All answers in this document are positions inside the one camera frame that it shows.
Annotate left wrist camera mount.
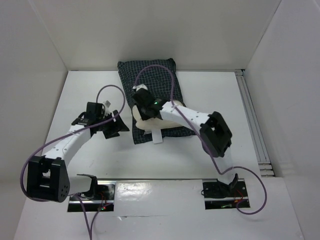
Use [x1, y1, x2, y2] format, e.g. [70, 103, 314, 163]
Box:
[102, 100, 111, 116]

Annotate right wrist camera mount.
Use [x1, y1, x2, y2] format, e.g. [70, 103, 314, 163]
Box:
[132, 84, 148, 92]

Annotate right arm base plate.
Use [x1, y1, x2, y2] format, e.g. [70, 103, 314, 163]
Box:
[200, 178, 251, 210]

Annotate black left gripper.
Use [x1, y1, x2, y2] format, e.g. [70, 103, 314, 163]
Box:
[96, 109, 129, 140]

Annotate cream pillow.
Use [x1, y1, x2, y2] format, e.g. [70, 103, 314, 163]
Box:
[132, 105, 182, 131]

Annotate white pillow label tag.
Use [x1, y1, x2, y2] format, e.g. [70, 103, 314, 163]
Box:
[151, 129, 163, 144]

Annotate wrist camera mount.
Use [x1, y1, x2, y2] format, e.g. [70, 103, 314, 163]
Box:
[132, 84, 148, 92]
[102, 100, 111, 116]

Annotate aluminium rail frame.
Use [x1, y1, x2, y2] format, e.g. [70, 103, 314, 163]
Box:
[235, 69, 276, 178]

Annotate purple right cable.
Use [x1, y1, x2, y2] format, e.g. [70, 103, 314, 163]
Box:
[133, 64, 268, 216]

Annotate dark checked pillowcase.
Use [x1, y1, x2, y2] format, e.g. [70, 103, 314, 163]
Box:
[117, 58, 195, 145]

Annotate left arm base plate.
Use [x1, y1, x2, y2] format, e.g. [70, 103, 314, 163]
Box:
[67, 180, 116, 213]

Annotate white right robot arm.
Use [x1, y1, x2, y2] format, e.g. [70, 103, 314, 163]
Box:
[132, 84, 238, 196]

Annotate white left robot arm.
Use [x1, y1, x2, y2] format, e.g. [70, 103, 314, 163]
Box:
[26, 102, 129, 203]

